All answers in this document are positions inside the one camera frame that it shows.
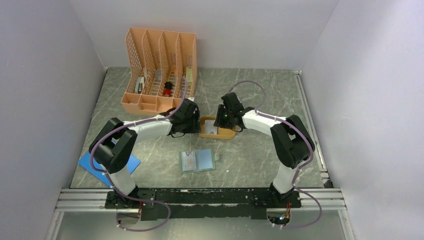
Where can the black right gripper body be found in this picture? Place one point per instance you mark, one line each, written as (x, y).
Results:
(223, 118)

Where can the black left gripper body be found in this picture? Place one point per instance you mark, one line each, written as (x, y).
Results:
(191, 124)

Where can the yellow oval tray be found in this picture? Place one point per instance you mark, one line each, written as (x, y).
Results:
(222, 133)

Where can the white VIP credit card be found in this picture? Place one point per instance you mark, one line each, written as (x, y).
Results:
(188, 161)

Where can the light blue credit card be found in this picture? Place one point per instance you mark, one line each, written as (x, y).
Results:
(205, 159)

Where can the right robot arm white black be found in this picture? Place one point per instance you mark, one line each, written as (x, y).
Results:
(292, 142)

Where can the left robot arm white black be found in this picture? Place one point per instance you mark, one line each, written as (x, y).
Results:
(114, 144)

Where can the red black small bottle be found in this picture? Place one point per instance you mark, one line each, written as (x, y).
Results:
(168, 86)

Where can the pale green eraser box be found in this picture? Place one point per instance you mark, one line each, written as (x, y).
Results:
(189, 76)

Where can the grey white utility knife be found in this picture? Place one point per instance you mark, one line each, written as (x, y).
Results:
(139, 84)

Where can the peach plastic file organizer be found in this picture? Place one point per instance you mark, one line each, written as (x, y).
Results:
(160, 56)

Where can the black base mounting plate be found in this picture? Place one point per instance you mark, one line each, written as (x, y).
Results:
(195, 203)

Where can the blue notebook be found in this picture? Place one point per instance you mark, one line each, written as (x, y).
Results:
(84, 162)

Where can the aluminium rail frame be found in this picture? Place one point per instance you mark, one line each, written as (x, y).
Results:
(248, 160)

